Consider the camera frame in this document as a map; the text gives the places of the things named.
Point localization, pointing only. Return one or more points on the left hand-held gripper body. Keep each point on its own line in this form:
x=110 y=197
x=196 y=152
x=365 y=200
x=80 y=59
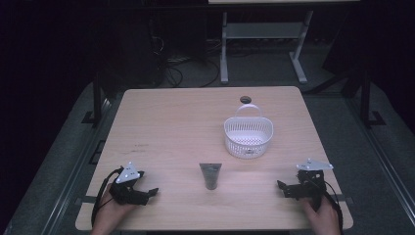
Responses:
x=128 y=174

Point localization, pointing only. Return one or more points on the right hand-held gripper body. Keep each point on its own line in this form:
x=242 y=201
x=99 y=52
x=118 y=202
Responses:
x=311 y=182

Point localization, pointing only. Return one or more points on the white plastic basket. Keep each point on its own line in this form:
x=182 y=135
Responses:
x=248 y=137

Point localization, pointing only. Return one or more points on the grey squeeze tube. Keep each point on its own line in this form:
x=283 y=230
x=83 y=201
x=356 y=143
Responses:
x=210 y=175

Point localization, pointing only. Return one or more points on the person's right hand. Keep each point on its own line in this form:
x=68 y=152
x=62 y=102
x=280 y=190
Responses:
x=321 y=217

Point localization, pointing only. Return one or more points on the black metal stand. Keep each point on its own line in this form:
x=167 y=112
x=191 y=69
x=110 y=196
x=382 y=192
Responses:
x=366 y=98
x=97 y=98

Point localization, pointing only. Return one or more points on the dark computer tower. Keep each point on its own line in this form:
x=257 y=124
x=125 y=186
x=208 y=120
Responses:
x=130 y=55

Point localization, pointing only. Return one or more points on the white metal table frame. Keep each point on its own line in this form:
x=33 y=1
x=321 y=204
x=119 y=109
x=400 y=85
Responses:
x=264 y=31

